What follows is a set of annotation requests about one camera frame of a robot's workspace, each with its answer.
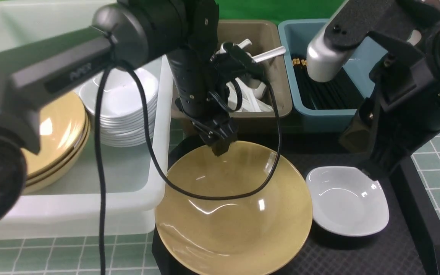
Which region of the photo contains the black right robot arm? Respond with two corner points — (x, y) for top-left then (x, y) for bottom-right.
(306, 0), (440, 180)

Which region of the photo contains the small white square dish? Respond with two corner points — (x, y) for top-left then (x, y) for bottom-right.
(306, 166), (390, 237)

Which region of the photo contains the bundle of black chopsticks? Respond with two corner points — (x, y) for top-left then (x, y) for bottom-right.
(291, 54), (364, 110)

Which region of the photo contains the pile of white spoons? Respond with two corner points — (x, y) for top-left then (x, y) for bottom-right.
(216, 39), (286, 112)

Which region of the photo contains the stack of white dishes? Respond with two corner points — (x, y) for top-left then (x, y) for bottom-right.
(100, 68), (159, 147)

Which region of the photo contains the stacked yellow bowl middle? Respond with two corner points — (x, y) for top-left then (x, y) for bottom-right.
(26, 116), (90, 186)

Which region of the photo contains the green cloth backdrop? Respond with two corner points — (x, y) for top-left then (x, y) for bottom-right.
(0, 0), (346, 24)

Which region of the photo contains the yellow noodle bowl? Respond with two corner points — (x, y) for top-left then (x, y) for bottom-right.
(155, 141), (312, 275)

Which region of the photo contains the stacked yellow bowl bottom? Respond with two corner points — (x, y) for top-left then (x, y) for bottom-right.
(23, 128), (91, 194)

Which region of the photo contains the large white plastic tub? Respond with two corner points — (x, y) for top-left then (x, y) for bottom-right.
(0, 0), (173, 239)

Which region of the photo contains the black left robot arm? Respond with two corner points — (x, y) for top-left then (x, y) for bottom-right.
(0, 0), (265, 220)

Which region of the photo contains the blue plastic chopstick bin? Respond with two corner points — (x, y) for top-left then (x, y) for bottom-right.
(278, 19), (387, 133)

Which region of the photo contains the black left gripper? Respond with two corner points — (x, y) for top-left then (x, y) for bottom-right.
(166, 23), (266, 157)

